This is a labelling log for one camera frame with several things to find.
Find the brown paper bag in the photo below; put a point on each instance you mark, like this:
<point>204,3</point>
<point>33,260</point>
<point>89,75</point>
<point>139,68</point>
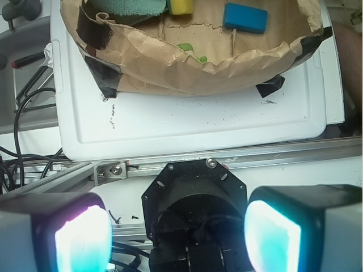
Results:
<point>144,58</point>

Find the blue rectangular block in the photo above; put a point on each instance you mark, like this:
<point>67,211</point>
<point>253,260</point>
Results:
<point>245,18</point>

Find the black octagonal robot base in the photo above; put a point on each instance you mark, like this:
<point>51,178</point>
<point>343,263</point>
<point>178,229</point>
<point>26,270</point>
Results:
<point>194,215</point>

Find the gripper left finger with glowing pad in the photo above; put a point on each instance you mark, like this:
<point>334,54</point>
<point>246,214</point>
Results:
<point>54,232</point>

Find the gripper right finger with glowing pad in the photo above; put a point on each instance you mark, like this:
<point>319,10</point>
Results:
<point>305,228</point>

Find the red handled tool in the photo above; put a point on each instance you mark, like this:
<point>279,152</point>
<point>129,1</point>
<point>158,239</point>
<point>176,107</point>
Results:
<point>27,60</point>

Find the white plastic tray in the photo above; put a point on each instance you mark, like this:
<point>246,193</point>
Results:
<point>135,124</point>

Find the yellow sponge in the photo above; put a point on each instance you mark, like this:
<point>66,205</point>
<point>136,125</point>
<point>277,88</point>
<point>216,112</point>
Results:
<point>180,7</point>

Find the green plush frog toy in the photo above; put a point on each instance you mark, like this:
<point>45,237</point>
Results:
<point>188,48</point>

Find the teal microfiber cloth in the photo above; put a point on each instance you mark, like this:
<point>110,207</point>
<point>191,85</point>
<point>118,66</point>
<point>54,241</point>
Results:
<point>129,12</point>

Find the aluminium extrusion frame rail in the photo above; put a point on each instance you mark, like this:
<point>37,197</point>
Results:
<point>311,162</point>

